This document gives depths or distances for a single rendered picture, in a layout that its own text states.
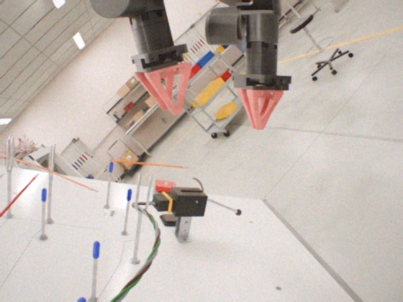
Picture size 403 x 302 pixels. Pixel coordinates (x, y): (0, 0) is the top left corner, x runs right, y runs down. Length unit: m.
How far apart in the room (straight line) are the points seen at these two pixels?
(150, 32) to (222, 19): 0.15
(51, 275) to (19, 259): 0.06
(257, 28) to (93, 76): 8.15
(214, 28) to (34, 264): 0.47
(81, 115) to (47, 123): 0.97
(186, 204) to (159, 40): 0.27
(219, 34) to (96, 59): 8.16
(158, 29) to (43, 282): 0.37
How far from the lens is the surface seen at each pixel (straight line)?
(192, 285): 0.45
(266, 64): 0.52
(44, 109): 8.74
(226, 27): 0.54
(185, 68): 0.44
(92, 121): 8.53
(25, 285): 0.43
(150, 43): 0.44
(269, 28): 0.53
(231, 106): 4.52
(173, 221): 0.60
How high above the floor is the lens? 1.31
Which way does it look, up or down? 16 degrees down
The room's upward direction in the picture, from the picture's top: 44 degrees counter-clockwise
